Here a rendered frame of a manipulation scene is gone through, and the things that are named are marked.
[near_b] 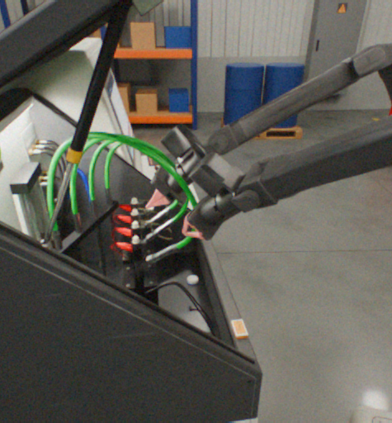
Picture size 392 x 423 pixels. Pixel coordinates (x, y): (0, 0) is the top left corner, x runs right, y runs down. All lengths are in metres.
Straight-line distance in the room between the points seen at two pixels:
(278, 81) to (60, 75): 4.69
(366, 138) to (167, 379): 0.58
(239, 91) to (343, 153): 5.09
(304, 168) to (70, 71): 0.83
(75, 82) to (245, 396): 0.98
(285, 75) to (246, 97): 0.63
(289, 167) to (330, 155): 0.07
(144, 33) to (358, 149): 5.69
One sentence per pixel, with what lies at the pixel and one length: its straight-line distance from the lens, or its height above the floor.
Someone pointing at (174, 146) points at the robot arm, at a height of 1.37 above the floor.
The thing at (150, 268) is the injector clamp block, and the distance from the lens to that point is 1.07.
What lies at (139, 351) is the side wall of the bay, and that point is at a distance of 0.73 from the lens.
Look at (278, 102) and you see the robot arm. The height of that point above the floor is 1.46.
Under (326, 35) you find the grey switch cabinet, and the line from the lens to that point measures 7.40.
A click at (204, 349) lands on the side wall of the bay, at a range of 0.75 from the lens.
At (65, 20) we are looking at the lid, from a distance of 0.46.
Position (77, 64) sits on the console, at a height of 1.51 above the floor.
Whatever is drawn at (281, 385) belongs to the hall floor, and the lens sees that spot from 2.04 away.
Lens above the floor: 1.63
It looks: 29 degrees down
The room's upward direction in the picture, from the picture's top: straight up
